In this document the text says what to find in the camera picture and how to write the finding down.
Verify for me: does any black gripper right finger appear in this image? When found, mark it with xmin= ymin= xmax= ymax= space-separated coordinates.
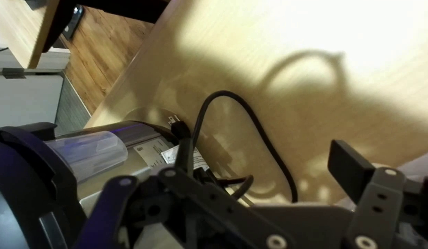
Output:
xmin=325 ymin=138 xmax=428 ymax=249

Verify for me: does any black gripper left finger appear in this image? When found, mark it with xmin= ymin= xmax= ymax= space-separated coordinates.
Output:
xmin=74 ymin=165 xmax=299 ymax=249

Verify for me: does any black power cable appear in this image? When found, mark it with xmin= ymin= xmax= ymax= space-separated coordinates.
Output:
xmin=168 ymin=90 xmax=301 ymax=205

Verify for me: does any white cabinet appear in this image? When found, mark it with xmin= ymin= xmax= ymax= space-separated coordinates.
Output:
xmin=0 ymin=46 xmax=71 ymax=132

